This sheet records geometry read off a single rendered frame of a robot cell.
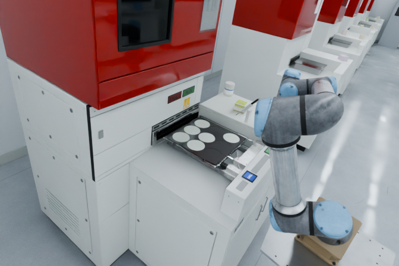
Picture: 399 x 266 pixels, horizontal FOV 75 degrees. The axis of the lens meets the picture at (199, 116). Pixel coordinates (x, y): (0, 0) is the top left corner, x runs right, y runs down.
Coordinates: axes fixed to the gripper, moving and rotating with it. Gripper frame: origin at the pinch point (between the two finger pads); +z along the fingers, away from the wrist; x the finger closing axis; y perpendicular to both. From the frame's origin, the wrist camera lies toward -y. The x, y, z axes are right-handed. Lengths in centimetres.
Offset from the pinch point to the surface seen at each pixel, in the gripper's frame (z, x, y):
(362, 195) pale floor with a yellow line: 106, -145, -71
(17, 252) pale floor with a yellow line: 106, 89, 113
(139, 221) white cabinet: 62, 46, 49
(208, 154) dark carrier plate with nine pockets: 16.0, 18.6, 27.1
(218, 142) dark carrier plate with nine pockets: 16.0, 4.7, 28.7
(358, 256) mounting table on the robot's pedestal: 24, 21, -51
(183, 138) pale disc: 16, 17, 45
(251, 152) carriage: 17.9, -2.8, 10.6
